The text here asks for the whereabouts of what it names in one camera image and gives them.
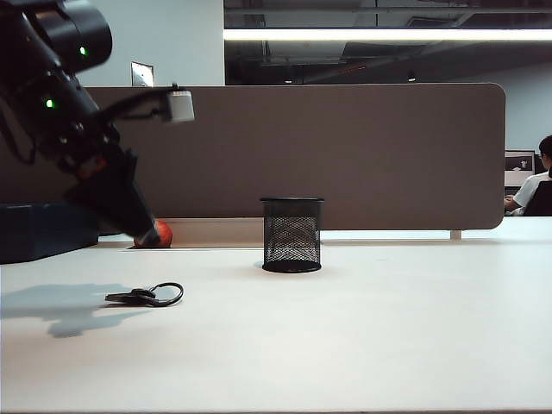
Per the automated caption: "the silver metal wall plate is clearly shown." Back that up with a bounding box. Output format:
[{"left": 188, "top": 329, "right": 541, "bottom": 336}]
[{"left": 130, "top": 60, "right": 155, "bottom": 88}]

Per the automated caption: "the dark blue box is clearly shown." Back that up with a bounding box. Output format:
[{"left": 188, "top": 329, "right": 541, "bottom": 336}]
[{"left": 0, "top": 202, "right": 101, "bottom": 265}]

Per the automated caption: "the black mesh basket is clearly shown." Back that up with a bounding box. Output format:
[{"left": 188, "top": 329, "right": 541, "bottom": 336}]
[{"left": 260, "top": 197, "right": 326, "bottom": 273}]

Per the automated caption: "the computer monitor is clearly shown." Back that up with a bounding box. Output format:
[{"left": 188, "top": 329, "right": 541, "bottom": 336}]
[{"left": 504, "top": 149, "right": 536, "bottom": 188}]

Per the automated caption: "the person in white shirt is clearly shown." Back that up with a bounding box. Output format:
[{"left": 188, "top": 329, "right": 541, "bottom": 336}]
[{"left": 503, "top": 135, "right": 552, "bottom": 216}]

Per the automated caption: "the orange fruit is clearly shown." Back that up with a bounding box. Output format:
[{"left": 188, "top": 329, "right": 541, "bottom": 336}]
[{"left": 133, "top": 219, "right": 174, "bottom": 249}]

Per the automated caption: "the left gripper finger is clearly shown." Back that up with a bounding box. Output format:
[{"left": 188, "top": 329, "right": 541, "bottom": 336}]
[{"left": 64, "top": 148, "right": 162, "bottom": 250}]

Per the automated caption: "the brown desk partition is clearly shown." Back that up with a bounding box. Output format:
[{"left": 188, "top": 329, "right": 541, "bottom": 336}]
[{"left": 0, "top": 82, "right": 506, "bottom": 236}]

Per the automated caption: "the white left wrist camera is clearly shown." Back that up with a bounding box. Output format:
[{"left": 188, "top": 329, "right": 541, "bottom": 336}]
[{"left": 161, "top": 83, "right": 196, "bottom": 125}]

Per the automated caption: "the dark bunch of keys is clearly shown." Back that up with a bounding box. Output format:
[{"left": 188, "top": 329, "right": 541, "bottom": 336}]
[{"left": 104, "top": 281, "right": 185, "bottom": 308}]

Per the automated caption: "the white ceiling light strip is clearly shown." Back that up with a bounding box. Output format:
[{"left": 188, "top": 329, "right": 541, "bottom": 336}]
[{"left": 223, "top": 28, "right": 552, "bottom": 42}]

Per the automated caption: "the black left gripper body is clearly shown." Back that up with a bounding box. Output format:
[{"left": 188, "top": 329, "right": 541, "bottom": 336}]
[{"left": 41, "top": 116, "right": 130, "bottom": 198}]

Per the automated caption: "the black office chair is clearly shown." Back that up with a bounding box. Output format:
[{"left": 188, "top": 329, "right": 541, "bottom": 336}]
[{"left": 524, "top": 179, "right": 552, "bottom": 216}]

